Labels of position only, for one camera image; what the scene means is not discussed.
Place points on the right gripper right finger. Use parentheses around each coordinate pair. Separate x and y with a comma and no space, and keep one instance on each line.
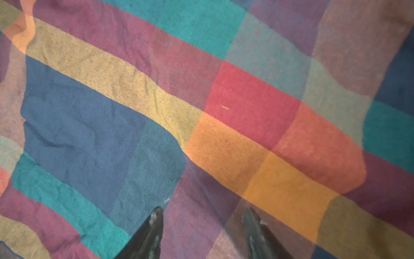
(261,242)

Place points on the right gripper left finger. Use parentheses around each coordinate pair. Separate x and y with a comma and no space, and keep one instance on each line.
(146,242)

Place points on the multicolour plaid shirt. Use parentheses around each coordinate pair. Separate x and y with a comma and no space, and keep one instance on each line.
(303,110)

